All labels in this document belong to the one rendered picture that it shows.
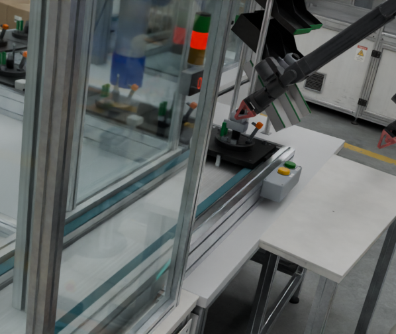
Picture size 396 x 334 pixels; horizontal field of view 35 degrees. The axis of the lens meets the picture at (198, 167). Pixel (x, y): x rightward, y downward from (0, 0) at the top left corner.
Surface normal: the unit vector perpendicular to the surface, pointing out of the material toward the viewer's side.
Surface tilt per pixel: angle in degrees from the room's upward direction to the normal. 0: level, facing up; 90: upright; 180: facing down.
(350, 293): 0
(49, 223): 90
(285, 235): 0
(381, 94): 90
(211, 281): 0
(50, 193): 90
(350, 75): 90
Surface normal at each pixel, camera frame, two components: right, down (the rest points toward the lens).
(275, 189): -0.42, 0.29
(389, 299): 0.17, -0.91
